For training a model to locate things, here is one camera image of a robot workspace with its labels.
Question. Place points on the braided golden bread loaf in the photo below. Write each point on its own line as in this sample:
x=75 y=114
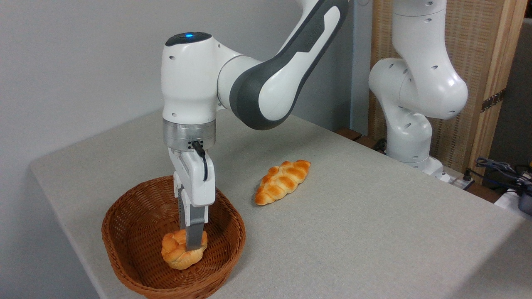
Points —
x=282 y=181

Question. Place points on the black plug at robot base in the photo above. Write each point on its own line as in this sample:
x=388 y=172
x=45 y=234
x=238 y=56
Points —
x=466 y=176

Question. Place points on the black metal screen hinge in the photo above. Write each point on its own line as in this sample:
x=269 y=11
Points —
x=493 y=100

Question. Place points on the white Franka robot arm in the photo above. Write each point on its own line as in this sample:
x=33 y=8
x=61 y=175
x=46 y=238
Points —
x=266 y=83

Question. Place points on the white box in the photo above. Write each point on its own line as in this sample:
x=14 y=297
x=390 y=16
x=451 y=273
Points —
x=507 y=201

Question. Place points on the brown wicker basket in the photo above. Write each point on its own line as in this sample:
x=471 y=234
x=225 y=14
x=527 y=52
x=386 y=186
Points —
x=141 y=224

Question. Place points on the grey linen tablecloth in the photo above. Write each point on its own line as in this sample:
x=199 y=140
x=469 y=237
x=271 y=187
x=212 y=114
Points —
x=353 y=232

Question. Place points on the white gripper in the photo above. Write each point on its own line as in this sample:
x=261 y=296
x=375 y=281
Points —
x=195 y=178

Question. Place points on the wooden woven folding screen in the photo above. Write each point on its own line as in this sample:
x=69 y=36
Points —
x=482 y=50

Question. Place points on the grey round container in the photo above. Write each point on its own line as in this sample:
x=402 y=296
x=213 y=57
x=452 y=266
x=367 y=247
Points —
x=526 y=203

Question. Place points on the round golden bread bun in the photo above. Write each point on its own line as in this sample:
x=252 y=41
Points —
x=176 y=251

